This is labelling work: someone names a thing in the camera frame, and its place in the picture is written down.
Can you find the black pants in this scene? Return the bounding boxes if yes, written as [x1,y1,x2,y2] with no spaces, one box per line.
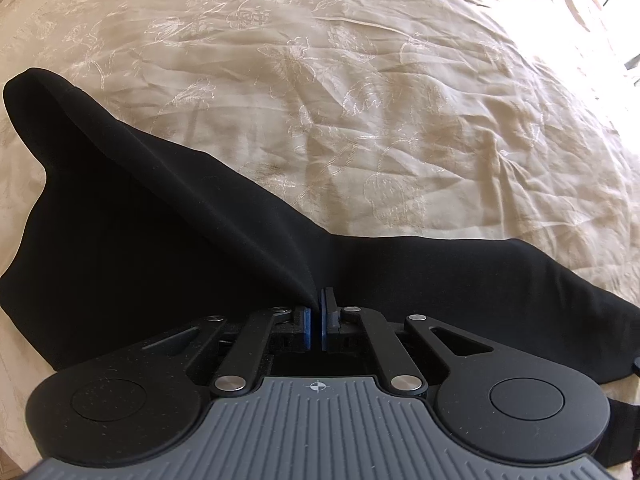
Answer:
[0,67,640,386]

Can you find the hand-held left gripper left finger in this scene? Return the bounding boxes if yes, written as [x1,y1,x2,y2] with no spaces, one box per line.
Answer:
[141,306,313,396]

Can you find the black strap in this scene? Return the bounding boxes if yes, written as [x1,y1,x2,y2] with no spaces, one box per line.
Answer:
[597,354,640,467]

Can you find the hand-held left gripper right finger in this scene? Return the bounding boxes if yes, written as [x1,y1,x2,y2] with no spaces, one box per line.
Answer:
[319,288,495,397]

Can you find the cream embroidered bedspread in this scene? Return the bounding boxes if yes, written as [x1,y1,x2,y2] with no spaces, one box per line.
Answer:
[0,0,640,480]

